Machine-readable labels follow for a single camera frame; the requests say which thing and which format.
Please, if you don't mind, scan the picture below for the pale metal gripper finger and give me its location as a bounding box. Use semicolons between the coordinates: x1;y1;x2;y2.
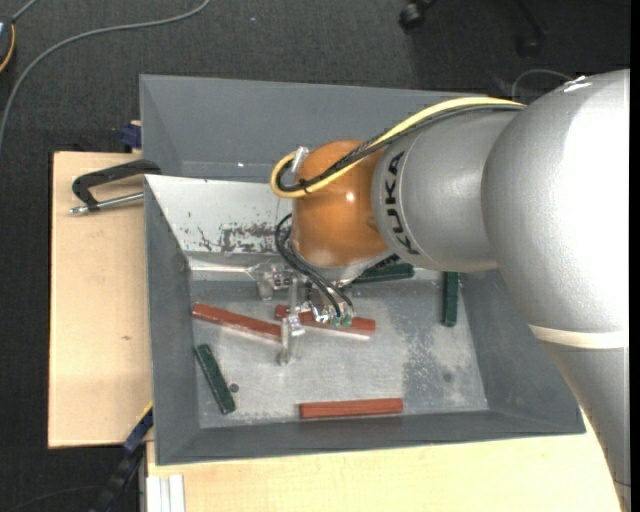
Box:
276;310;306;367
255;267;297;302

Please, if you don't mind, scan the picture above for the red-brown flat block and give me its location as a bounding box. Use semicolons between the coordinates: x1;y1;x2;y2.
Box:
191;302;284;342
298;397;405;420
274;304;377;336

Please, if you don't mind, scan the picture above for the dark green flat block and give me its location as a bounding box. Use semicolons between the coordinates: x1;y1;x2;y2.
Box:
440;271;462;329
193;343;237;416
355;262;416;284

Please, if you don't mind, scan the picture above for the grey metal bin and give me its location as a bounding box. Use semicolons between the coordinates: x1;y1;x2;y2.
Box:
138;73;587;466

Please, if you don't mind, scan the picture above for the pale wood board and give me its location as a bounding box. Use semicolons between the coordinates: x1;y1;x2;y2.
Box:
47;151;154;450

